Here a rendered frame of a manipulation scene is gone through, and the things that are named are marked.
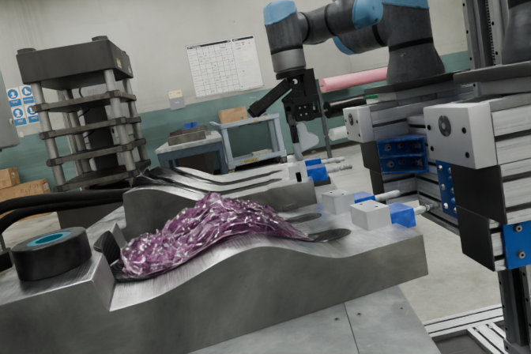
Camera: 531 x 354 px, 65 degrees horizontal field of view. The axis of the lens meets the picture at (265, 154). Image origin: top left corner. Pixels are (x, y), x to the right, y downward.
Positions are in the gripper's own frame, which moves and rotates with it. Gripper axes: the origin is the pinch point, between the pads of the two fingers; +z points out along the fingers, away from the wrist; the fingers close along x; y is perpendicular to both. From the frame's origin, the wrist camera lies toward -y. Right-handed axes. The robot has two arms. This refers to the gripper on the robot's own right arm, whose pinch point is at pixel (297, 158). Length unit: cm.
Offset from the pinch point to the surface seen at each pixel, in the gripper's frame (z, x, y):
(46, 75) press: -84, 323, -232
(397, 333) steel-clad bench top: 11, -57, 6
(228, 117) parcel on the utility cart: -3, 561, -90
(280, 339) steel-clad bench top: 11, -55, -6
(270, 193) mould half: 3.3, -17.8, -6.5
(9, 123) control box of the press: -23, 28, -85
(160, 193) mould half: -0.7, -17.8, -27.7
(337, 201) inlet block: 3.5, -30.8, 4.8
